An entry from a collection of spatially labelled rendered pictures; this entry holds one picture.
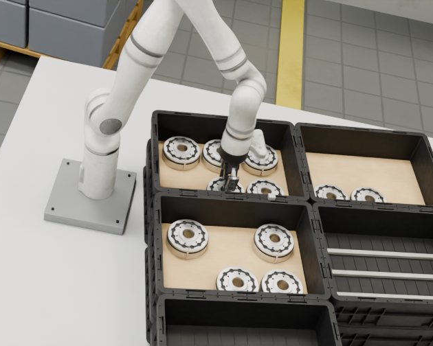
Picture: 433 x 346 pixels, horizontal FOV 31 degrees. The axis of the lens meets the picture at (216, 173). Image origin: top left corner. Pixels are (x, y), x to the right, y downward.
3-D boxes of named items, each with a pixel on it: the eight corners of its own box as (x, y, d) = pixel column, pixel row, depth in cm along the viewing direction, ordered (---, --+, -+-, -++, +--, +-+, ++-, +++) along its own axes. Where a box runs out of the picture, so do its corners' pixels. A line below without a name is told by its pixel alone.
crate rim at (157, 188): (152, 197, 190) (154, 190, 188) (150, 115, 210) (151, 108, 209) (308, 207, 197) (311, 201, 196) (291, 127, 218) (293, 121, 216)
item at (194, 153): (165, 163, 206) (165, 162, 205) (161, 137, 212) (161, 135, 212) (202, 163, 208) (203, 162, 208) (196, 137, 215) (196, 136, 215)
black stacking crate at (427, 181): (299, 231, 204) (311, 202, 196) (284, 152, 225) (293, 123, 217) (438, 239, 212) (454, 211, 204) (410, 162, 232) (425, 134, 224)
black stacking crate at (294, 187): (148, 222, 197) (154, 191, 189) (146, 141, 217) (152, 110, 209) (297, 231, 204) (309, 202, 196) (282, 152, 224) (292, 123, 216)
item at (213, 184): (208, 205, 198) (209, 204, 198) (205, 177, 205) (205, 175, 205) (247, 206, 200) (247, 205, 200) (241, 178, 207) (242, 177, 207)
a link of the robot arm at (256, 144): (266, 159, 193) (272, 141, 189) (223, 157, 191) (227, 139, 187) (260, 134, 199) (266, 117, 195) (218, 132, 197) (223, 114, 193)
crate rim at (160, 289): (156, 298, 169) (157, 292, 168) (152, 197, 190) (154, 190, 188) (329, 305, 177) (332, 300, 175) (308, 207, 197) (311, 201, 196)
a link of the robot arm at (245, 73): (274, 90, 186) (249, 42, 180) (264, 111, 180) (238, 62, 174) (249, 96, 190) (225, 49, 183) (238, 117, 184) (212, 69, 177)
